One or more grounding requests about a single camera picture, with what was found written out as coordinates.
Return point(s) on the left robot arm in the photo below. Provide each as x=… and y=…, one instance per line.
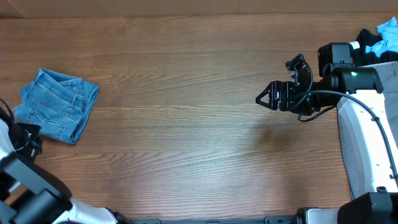
x=30, y=194

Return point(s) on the blue denim jeans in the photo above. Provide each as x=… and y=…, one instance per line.
x=60, y=104

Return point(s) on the grey trousers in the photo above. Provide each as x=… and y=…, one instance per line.
x=385, y=102

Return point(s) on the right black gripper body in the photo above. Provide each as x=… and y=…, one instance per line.
x=304, y=104

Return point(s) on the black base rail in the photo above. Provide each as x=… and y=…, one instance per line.
x=211, y=221

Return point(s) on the black garment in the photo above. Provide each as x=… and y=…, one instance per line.
x=360, y=57

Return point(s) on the light blue cloth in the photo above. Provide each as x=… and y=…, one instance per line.
x=385, y=35

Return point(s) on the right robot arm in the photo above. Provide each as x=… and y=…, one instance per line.
x=341, y=78

